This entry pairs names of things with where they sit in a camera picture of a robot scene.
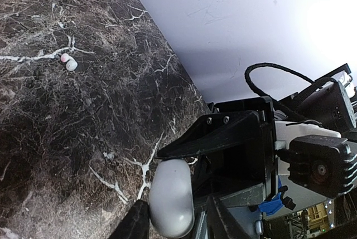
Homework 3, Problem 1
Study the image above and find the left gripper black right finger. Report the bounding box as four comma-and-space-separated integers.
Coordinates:
206, 196, 250, 239

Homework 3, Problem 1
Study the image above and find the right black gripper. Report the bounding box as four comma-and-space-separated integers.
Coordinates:
157, 96, 278, 203

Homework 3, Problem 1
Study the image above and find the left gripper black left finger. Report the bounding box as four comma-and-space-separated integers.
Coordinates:
108, 199, 149, 239

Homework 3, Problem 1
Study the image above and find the white oval charging case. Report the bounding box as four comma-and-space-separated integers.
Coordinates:
148, 159, 195, 238

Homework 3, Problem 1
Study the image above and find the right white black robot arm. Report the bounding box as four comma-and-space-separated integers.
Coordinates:
157, 63, 356, 207

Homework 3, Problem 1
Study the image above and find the white earbud near case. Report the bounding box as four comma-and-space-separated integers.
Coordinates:
60, 53, 78, 71

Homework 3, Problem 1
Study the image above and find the silver grey computer mouse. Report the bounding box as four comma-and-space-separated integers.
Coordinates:
254, 220, 264, 235

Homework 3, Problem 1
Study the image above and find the blue plastic bin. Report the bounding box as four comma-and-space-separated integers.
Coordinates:
258, 193, 284, 216

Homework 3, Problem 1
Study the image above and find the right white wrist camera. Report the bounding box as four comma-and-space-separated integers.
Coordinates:
275, 120, 356, 198

